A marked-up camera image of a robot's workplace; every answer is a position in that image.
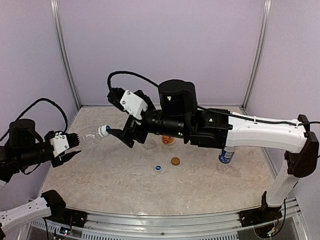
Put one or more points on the right aluminium post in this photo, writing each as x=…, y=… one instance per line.
x=267, y=5

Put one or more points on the aluminium post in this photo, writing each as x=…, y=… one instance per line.
x=267, y=5
x=55, y=11

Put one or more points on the brown bottle cap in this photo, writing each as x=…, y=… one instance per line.
x=175, y=161

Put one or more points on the aluminium front rail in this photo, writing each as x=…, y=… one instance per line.
x=110, y=226

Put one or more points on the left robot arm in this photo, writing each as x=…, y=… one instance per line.
x=25, y=148

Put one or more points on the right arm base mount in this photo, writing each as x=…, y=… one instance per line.
x=262, y=214

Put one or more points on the blue label bottle standing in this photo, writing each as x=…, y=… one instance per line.
x=226, y=155

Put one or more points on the clear bottle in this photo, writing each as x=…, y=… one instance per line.
x=89, y=137

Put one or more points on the left aluminium post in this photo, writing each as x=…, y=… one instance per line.
x=55, y=11

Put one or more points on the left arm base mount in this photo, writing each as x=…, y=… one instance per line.
x=59, y=213

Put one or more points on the white bottle cap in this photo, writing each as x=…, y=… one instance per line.
x=158, y=168

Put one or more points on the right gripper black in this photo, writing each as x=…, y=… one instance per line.
x=132, y=131

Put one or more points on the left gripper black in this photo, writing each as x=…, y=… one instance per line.
x=63, y=158

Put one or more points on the blue white cap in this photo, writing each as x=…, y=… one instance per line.
x=102, y=131

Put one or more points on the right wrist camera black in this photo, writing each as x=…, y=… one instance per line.
x=127, y=101

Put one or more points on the orange drink bottle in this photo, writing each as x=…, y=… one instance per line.
x=167, y=140

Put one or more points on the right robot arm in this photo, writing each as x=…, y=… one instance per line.
x=181, y=117

